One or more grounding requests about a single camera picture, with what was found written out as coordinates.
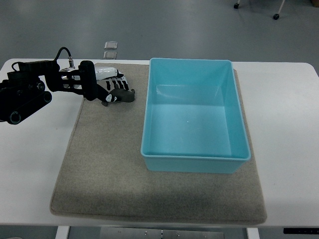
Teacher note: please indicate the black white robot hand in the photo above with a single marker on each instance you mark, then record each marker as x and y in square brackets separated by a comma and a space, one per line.
[92, 81]

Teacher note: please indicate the brown toy hippo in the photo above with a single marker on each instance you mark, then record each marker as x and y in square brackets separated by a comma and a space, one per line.
[119, 95]

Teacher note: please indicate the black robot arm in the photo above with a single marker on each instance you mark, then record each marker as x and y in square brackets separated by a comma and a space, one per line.
[23, 92]

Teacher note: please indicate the blue plastic box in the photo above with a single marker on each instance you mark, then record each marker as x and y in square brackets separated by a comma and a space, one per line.
[193, 118]

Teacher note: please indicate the lower floor outlet plate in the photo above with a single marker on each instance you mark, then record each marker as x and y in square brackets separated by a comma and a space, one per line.
[110, 55]

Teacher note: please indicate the floor outlet plate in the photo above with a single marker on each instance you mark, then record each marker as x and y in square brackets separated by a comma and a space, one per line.
[111, 45]
[110, 55]

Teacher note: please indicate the upper floor outlet plate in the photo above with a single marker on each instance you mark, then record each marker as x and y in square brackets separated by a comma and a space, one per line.
[111, 45]

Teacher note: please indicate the grey felt mat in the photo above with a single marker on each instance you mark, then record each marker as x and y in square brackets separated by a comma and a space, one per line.
[104, 176]

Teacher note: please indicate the right cart caster wheel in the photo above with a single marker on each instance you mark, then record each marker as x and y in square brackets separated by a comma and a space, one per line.
[276, 16]

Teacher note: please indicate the black table control panel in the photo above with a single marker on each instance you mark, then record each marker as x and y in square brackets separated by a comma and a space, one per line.
[301, 231]

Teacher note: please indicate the metal table frame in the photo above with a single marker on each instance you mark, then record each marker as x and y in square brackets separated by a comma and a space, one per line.
[134, 233]

